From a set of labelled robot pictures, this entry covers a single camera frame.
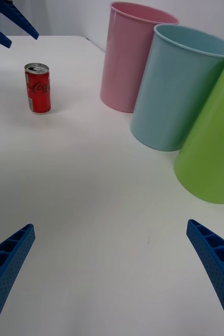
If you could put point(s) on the red drink can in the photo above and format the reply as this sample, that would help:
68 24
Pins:
38 92

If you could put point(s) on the pale blue plastic waste bin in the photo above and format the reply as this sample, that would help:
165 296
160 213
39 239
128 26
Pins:
174 92

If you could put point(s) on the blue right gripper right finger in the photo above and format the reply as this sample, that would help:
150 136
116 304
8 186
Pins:
219 265

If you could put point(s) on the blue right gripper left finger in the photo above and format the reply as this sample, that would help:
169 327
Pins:
9 262

